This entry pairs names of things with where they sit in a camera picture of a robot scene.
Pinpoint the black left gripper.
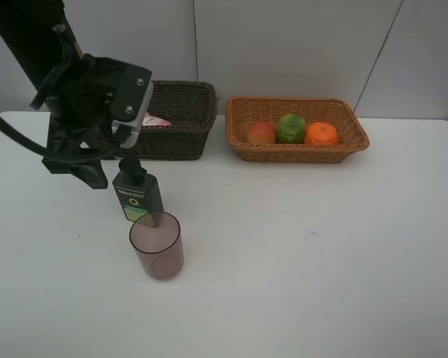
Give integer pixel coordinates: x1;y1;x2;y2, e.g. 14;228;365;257
41;55;126;190

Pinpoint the light orange wicker basket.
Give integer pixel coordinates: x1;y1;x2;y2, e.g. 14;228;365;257
225;96;370;163

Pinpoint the dark brown wicker basket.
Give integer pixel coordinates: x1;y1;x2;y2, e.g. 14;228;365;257
111;81;217;161

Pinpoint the orange mandarin fruit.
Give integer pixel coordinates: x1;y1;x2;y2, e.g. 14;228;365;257
304;122;339;145

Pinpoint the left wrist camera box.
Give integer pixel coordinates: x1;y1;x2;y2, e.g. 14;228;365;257
110;64;154;149

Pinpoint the red orange peach fruit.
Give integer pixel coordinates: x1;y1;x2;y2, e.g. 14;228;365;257
246;121;276;145

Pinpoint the green papaya fruit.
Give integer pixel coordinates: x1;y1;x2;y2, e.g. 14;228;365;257
276;113;306;144

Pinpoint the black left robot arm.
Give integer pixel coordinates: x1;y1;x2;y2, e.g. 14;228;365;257
0;1;119;189

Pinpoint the dark green pump bottle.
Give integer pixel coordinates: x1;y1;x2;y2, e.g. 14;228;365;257
112;157;164;227

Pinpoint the pink lotion bottle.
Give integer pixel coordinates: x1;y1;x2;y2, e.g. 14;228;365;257
142;112;172;128

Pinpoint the translucent purple plastic cup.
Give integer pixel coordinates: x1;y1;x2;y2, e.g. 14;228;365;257
129;212;184;280

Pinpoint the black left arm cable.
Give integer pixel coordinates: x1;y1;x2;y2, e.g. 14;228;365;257
0;24;135;162

